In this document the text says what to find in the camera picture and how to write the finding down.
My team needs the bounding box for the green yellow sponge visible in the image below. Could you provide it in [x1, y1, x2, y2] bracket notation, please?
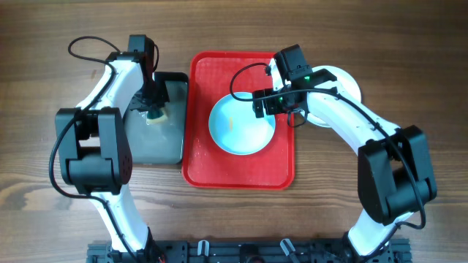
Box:
[146, 107, 168, 125]

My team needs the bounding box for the light blue plate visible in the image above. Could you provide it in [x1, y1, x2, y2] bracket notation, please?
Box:
[208, 94, 276, 156]

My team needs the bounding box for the white round plate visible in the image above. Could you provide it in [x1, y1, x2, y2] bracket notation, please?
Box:
[307, 65, 362, 129]

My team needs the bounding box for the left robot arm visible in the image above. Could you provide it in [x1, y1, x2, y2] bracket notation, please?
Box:
[49, 50, 167, 262]

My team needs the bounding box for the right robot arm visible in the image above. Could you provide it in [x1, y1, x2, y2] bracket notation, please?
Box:
[252, 45, 437, 262]

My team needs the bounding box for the black water tray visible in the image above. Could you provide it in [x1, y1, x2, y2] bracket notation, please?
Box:
[124, 72, 189, 164]

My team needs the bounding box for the red plastic tray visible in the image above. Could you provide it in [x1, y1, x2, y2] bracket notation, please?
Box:
[182, 50, 295, 190]

